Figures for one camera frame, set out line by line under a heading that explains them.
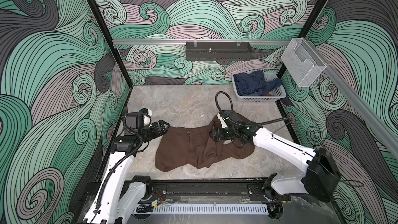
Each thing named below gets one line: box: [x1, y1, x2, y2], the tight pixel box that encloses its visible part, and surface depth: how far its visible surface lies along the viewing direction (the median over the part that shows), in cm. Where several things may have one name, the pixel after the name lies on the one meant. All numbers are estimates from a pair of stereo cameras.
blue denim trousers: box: [233, 70, 283, 97], surface depth 113 cm
